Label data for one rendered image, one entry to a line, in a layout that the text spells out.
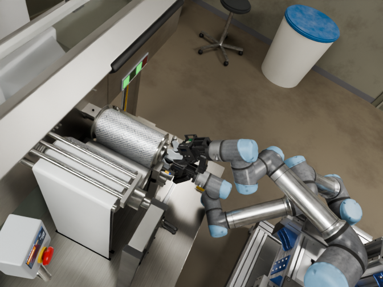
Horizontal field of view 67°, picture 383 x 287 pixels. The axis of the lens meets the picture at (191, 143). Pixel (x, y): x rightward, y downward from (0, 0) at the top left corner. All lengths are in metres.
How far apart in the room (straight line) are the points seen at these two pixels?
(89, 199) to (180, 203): 0.68
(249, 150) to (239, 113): 2.26
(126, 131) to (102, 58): 0.83
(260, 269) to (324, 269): 1.29
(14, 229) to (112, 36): 0.34
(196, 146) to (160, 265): 0.56
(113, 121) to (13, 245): 0.69
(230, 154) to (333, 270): 0.44
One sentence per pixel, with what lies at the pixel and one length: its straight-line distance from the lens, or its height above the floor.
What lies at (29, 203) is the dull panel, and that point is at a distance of 1.24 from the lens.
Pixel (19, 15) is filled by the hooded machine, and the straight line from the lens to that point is 2.87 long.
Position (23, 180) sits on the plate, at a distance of 1.09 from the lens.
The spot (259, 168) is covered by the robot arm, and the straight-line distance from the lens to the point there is 1.02.
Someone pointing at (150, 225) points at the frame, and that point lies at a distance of 0.80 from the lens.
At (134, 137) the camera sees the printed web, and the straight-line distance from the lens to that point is 1.09.
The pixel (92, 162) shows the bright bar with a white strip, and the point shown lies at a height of 1.44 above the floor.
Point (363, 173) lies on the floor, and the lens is 3.56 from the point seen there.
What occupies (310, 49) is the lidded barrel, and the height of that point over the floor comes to 0.59.
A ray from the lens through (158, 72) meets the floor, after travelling 3.30.
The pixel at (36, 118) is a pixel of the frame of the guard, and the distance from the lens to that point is 0.24.
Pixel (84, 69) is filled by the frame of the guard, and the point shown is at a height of 2.01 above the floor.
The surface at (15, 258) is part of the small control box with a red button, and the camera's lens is 0.51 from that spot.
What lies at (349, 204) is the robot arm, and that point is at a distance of 1.68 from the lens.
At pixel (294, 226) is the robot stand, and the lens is 1.83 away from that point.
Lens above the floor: 2.19
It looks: 53 degrees down
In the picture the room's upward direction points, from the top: 23 degrees clockwise
